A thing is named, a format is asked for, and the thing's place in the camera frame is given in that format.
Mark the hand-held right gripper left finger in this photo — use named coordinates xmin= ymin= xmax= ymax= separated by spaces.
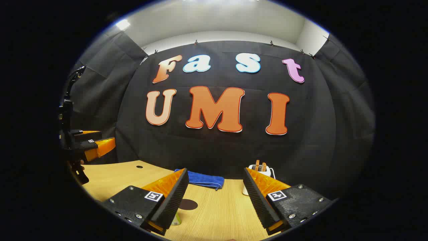
xmin=100 ymin=168 xmax=190 ymax=236

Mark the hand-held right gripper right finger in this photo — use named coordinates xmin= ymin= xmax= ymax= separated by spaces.
xmin=243 ymin=167 xmax=334 ymax=236

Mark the dark round coaster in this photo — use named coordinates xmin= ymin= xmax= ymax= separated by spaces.
xmin=179 ymin=199 xmax=198 ymax=211

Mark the white toaster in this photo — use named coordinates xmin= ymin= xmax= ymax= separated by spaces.
xmin=242 ymin=160 xmax=276 ymax=196

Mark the blue towel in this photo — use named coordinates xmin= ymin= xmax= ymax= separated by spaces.
xmin=174 ymin=169 xmax=225 ymax=190

